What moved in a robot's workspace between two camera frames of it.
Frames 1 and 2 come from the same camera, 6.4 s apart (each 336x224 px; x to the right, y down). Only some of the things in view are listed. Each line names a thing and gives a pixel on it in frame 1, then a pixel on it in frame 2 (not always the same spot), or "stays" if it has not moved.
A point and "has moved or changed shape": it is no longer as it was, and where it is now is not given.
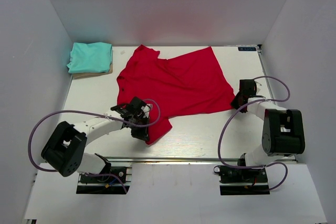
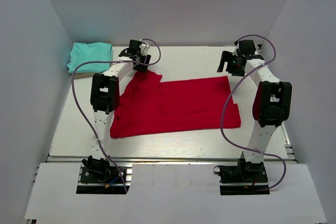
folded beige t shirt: x=81 y=75 stays
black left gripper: x=144 y=134 to x=148 y=59
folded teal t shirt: x=95 y=57 stays
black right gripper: x=234 y=103 to x=226 y=56
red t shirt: x=190 y=84 has moved or changed shape
